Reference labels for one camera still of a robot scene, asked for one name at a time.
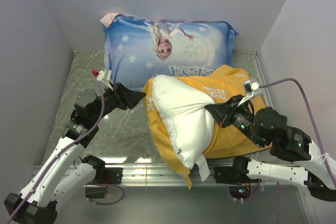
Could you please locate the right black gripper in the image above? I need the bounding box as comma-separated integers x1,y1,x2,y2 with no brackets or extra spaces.
204,93,264,146

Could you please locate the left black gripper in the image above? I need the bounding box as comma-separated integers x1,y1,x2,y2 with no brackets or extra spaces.
91,82,146,123

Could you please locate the white pillow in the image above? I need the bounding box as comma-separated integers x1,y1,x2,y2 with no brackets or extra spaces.
152,75,215,182

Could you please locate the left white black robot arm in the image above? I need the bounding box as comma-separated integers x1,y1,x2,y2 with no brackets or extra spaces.
4,83,146,223

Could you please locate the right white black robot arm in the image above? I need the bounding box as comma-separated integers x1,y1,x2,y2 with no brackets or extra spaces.
205,95,335,202

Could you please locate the Elsa light blue pillow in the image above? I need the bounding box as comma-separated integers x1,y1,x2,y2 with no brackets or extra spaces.
100,14,239,90

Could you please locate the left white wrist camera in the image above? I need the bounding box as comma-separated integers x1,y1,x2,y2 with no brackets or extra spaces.
91,69,114,90

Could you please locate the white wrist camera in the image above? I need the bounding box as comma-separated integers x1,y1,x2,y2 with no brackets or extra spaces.
91,69,114,90
238,79,262,106

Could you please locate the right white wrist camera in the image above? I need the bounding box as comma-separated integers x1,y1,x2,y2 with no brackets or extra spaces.
238,79,262,106

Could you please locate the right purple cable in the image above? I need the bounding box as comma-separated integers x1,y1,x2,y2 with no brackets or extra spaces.
244,77,336,224

